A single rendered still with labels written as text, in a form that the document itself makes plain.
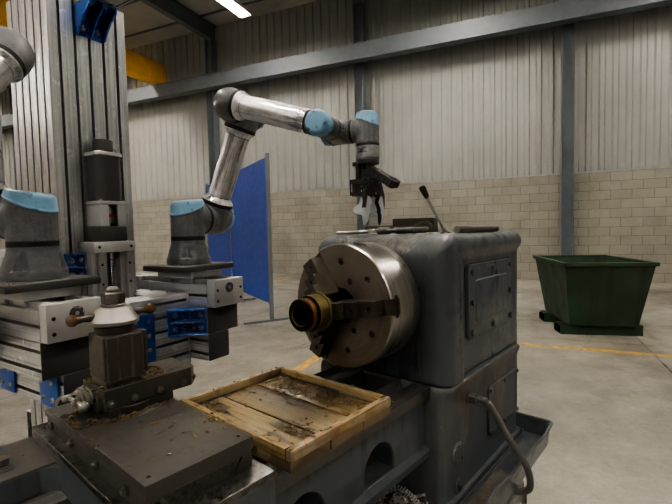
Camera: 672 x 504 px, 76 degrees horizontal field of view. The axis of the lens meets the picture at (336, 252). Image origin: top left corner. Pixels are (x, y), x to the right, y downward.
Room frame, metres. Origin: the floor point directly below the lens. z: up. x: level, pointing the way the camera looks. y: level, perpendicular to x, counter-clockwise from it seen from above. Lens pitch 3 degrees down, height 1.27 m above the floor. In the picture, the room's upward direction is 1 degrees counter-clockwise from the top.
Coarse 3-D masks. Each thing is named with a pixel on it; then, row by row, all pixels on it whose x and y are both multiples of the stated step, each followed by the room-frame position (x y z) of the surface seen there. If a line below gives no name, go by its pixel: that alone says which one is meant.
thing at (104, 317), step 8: (128, 304) 0.75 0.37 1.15; (96, 312) 0.71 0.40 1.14; (104, 312) 0.71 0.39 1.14; (112, 312) 0.71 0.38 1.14; (120, 312) 0.72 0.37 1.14; (128, 312) 0.73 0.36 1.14; (96, 320) 0.70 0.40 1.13; (104, 320) 0.70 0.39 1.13; (112, 320) 0.71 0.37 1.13; (120, 320) 0.71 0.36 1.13; (128, 320) 0.72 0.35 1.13; (136, 320) 0.74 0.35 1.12
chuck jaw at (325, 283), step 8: (320, 256) 1.12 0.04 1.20; (304, 264) 1.10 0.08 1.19; (312, 264) 1.08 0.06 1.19; (320, 264) 1.09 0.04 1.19; (312, 272) 1.08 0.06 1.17; (320, 272) 1.07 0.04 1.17; (328, 272) 1.10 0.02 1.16; (312, 280) 1.06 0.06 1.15; (320, 280) 1.06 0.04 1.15; (328, 280) 1.08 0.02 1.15; (312, 288) 1.03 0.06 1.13; (320, 288) 1.04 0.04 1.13; (328, 288) 1.06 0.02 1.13; (336, 288) 1.08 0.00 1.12; (328, 296) 1.07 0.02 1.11
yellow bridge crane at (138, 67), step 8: (0, 0) 9.54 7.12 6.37; (0, 8) 9.53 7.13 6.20; (0, 16) 9.52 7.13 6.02; (0, 24) 9.72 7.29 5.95; (128, 56) 12.56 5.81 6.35; (136, 56) 12.82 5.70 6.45; (128, 64) 12.54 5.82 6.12; (136, 64) 12.80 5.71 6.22; (144, 64) 13.08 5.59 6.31; (152, 64) 13.36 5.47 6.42; (160, 64) 13.65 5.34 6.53; (128, 72) 12.69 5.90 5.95; (136, 72) 12.79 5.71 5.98; (144, 72) 13.06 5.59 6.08; (152, 72) 13.35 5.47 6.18; (160, 72) 13.64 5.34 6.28; (144, 80) 13.37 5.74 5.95; (152, 80) 13.39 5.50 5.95; (160, 80) 13.63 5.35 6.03
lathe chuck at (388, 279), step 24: (336, 264) 1.08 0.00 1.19; (360, 264) 1.03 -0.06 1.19; (384, 264) 1.02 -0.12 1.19; (360, 288) 1.03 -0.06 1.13; (384, 288) 0.99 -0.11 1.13; (408, 288) 1.04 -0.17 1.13; (408, 312) 1.02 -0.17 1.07; (336, 336) 1.09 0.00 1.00; (360, 336) 1.04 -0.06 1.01; (384, 336) 0.99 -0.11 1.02; (336, 360) 1.09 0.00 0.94; (360, 360) 1.04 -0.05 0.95
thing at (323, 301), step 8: (304, 296) 1.00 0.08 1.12; (312, 296) 0.98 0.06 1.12; (320, 296) 0.99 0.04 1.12; (296, 304) 0.97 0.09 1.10; (304, 304) 0.96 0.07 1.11; (312, 304) 0.96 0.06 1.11; (320, 304) 0.97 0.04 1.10; (328, 304) 0.99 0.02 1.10; (296, 312) 1.00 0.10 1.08; (304, 312) 1.02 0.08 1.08; (312, 312) 0.95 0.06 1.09; (320, 312) 0.96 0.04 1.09; (328, 312) 0.98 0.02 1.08; (296, 320) 0.99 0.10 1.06; (304, 320) 1.01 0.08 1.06; (312, 320) 0.95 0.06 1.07; (320, 320) 0.96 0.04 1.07; (328, 320) 0.98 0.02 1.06; (296, 328) 0.97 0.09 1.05; (304, 328) 0.96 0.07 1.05; (312, 328) 0.96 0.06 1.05; (320, 328) 0.98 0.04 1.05
